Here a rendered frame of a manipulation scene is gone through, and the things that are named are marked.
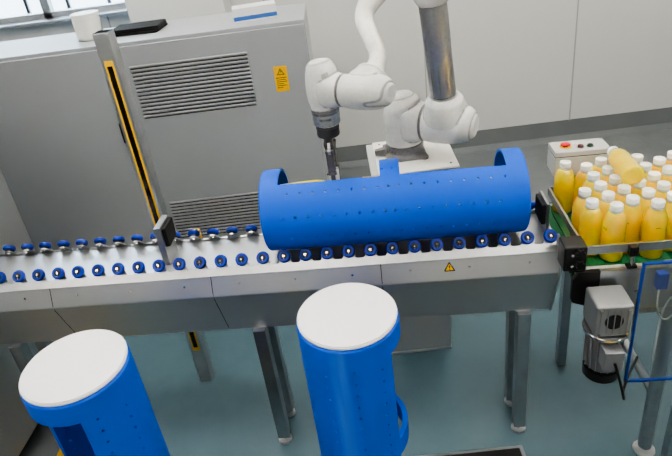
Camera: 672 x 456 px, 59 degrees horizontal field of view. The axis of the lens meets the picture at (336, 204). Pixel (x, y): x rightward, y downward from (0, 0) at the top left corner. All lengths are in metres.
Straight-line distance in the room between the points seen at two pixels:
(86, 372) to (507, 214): 1.31
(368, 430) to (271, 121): 2.13
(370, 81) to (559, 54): 3.36
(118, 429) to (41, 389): 0.22
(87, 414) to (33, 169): 2.44
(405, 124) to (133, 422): 1.47
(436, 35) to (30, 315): 1.80
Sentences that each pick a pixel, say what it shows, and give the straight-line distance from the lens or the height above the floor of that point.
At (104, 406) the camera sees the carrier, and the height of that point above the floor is 0.97.
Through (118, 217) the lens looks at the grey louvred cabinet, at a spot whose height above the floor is 0.40.
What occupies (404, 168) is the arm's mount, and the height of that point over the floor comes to 1.01.
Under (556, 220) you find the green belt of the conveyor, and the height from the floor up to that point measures 0.90.
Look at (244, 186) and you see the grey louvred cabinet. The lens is 3.64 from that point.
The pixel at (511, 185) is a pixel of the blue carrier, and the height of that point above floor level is 1.17.
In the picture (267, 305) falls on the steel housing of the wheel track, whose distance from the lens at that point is 2.18.
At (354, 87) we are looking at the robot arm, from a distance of 1.77.
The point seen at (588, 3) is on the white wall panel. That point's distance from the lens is 4.98.
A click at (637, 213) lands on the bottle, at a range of 2.08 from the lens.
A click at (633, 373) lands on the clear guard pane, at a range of 2.33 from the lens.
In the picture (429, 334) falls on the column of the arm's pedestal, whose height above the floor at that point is 0.10.
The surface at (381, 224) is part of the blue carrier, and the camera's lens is 1.93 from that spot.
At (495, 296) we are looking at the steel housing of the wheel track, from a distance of 2.19.
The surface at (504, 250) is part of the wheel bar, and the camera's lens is 2.07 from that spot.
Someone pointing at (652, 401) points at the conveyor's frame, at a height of 0.29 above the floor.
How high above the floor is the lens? 2.08
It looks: 29 degrees down
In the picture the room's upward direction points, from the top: 8 degrees counter-clockwise
